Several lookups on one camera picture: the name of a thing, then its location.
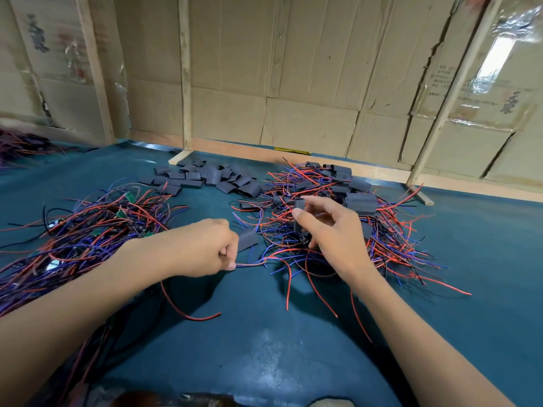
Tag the yellow strip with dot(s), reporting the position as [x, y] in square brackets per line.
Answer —
[292, 151]

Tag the person's left hand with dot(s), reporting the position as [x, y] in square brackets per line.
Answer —
[191, 248]

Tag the wide wooden post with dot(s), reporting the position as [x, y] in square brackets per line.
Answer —
[95, 72]

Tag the thin wooden post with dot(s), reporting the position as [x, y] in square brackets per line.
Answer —
[185, 72]

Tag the wooden ledge board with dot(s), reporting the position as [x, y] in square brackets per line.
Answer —
[246, 148]

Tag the pile of sleeved wired boards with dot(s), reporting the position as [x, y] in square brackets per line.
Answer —
[399, 233]

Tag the person's left forearm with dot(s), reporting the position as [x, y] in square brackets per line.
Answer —
[59, 318]

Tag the pale slanted wooden post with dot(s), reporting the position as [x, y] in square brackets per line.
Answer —
[454, 89]

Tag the person's right hand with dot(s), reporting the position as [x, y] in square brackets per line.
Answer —
[339, 237]

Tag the person's right forearm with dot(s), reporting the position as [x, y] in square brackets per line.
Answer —
[433, 360]

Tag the pile of black sleeve pieces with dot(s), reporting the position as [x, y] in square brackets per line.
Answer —
[208, 175]

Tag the clear plastic sheet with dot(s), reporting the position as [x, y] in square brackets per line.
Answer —
[496, 59]

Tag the pile of unsleeved wired boards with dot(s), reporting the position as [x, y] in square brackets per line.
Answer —
[76, 241]

